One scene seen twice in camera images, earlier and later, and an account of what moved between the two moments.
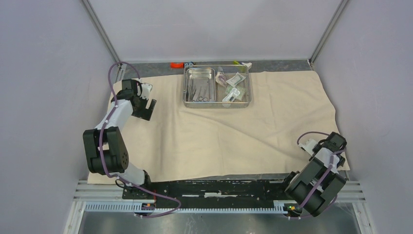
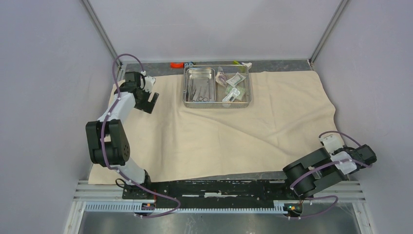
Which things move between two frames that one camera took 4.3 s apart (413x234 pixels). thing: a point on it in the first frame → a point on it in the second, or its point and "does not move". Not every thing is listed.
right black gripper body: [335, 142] → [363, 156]
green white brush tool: [248, 64] does not move
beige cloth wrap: [289, 110] does not move
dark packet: [221, 78] does not move
